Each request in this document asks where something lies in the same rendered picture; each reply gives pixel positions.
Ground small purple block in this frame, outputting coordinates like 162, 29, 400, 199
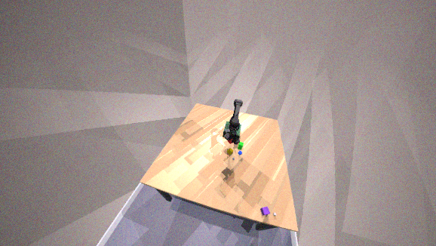
260, 206, 270, 216

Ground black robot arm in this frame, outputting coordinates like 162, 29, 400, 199
224, 99, 243, 140

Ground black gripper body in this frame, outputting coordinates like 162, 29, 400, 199
224, 129, 240, 145

